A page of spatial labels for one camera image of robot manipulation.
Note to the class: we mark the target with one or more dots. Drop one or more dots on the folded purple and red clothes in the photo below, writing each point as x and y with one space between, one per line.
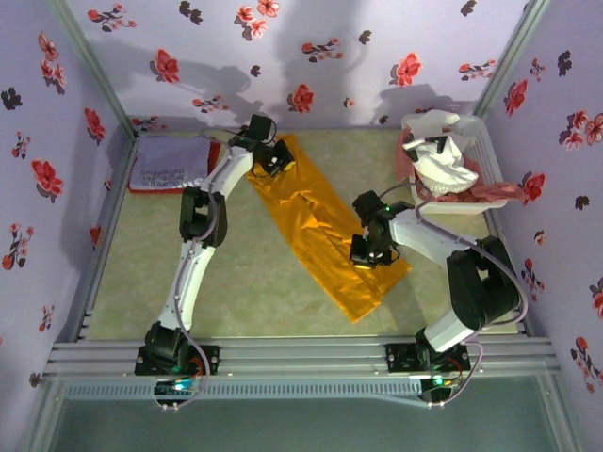
215 155

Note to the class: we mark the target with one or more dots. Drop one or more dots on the white crumpled t-shirt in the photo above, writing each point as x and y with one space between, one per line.
443 162

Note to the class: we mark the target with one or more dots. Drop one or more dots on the white plastic laundry basket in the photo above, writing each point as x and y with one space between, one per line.
487 155

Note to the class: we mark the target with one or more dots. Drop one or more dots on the pink crumpled t-shirt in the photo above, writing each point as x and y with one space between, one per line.
494 192

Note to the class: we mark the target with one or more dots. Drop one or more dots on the controller board with green light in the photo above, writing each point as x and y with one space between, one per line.
176 388
438 383

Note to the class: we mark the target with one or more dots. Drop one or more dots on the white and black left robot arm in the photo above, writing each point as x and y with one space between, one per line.
188 282

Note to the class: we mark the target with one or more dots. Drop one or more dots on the aluminium cross rail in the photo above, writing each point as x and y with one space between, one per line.
301 358

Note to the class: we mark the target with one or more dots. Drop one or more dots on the grey aluminium frame post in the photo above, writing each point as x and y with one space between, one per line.
92 61
510 56

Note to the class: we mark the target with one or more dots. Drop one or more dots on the orange t-shirt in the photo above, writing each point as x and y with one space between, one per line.
320 226

